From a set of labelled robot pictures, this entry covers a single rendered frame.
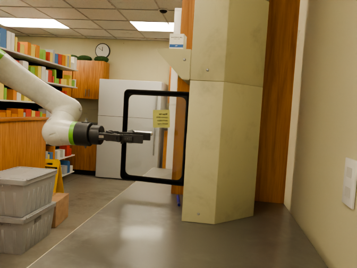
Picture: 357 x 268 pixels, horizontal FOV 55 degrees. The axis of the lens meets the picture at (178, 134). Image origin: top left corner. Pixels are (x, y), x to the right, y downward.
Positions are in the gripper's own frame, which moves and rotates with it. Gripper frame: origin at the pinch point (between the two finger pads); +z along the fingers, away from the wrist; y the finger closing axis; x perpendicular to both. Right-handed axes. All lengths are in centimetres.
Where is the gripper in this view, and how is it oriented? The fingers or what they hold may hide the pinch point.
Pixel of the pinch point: (144, 137)
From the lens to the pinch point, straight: 130.9
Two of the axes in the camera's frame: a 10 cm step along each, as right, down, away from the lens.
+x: -0.6, 10.0, 0.7
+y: 1.2, -0.6, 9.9
